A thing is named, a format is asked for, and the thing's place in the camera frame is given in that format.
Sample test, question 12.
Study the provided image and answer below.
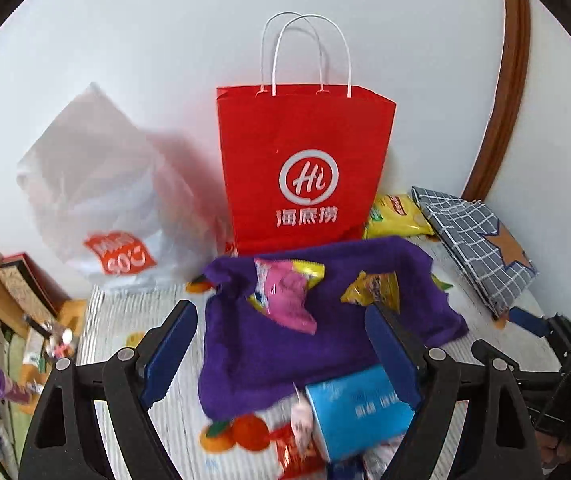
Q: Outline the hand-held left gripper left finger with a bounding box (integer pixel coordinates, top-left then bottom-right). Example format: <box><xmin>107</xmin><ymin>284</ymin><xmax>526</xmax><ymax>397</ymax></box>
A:
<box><xmin>18</xmin><ymin>299</ymin><xmax>199</xmax><ymax>480</ymax></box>

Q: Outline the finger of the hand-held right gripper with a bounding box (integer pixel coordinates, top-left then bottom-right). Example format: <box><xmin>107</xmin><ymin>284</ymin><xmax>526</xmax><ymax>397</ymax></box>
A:
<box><xmin>508</xmin><ymin>306</ymin><xmax>571</xmax><ymax>361</ymax></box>

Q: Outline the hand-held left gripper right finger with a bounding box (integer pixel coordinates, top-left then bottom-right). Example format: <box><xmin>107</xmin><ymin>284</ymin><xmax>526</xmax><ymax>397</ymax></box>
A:
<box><xmin>364</xmin><ymin>302</ymin><xmax>546</xmax><ymax>480</ymax></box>

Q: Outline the yellow red snack packet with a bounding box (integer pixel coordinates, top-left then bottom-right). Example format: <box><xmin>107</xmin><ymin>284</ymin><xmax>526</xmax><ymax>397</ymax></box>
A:
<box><xmin>340</xmin><ymin>271</ymin><xmax>401</xmax><ymax>313</ymax></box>

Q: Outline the fruit print tablecloth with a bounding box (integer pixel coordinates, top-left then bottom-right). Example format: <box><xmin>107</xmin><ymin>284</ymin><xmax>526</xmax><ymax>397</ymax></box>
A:
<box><xmin>73</xmin><ymin>230</ymin><xmax>566</xmax><ymax>480</ymax></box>

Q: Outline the blue tissue pack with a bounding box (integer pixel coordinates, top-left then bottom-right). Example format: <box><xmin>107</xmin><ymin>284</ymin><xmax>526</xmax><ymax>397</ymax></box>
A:
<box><xmin>305</xmin><ymin>364</ymin><xmax>416</xmax><ymax>461</ymax></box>

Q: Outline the purple cloth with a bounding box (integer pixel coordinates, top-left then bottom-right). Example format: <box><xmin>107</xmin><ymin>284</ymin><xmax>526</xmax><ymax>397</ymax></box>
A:
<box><xmin>198</xmin><ymin>236</ymin><xmax>469</xmax><ymax>421</ymax></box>

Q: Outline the grey checked pouch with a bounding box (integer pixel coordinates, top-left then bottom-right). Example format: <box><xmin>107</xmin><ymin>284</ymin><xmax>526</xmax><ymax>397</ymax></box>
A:
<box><xmin>410</xmin><ymin>186</ymin><xmax>539</xmax><ymax>321</ymax></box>

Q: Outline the large pink snack packet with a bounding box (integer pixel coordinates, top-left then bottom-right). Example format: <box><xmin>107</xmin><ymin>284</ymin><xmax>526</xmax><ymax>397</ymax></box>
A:
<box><xmin>248</xmin><ymin>257</ymin><xmax>326</xmax><ymax>336</ymax></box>

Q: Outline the white packet with red print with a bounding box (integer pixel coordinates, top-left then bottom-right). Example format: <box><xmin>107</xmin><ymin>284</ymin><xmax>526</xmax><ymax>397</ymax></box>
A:
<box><xmin>363</xmin><ymin>432</ymin><xmax>409</xmax><ymax>480</ymax></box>

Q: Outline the peach print candy packet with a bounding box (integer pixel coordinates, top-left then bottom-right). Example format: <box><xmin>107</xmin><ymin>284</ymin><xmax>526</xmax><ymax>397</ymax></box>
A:
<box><xmin>290</xmin><ymin>382</ymin><xmax>313</xmax><ymax>453</ymax></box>

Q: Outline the yellow chips bag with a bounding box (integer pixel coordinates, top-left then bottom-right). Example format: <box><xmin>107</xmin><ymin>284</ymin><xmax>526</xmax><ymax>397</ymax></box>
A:
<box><xmin>363</xmin><ymin>194</ymin><xmax>436</xmax><ymax>241</ymax></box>

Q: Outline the patterned box with red side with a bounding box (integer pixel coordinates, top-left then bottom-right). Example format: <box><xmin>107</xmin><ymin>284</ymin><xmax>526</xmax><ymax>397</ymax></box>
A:
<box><xmin>0</xmin><ymin>254</ymin><xmax>71</xmax><ymax>321</ymax></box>

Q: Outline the purple toy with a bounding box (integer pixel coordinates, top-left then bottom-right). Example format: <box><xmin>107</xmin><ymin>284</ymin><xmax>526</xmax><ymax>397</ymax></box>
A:
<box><xmin>0</xmin><ymin>367</ymin><xmax>31</xmax><ymax>403</ymax></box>

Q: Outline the white plastic bag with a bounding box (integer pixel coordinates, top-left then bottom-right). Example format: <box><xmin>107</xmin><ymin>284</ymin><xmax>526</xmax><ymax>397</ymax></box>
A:
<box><xmin>16</xmin><ymin>82</ymin><xmax>231</xmax><ymax>296</ymax></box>

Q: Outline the red paper bag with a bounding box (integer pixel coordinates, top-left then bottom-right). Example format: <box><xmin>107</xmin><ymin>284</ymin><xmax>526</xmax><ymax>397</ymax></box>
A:
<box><xmin>216</xmin><ymin>11</ymin><xmax>397</xmax><ymax>256</ymax></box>

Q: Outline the brown wooden door frame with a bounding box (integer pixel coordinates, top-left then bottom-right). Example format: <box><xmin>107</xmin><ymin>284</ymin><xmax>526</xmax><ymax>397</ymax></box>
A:
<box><xmin>460</xmin><ymin>0</ymin><xmax>531</xmax><ymax>206</ymax></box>

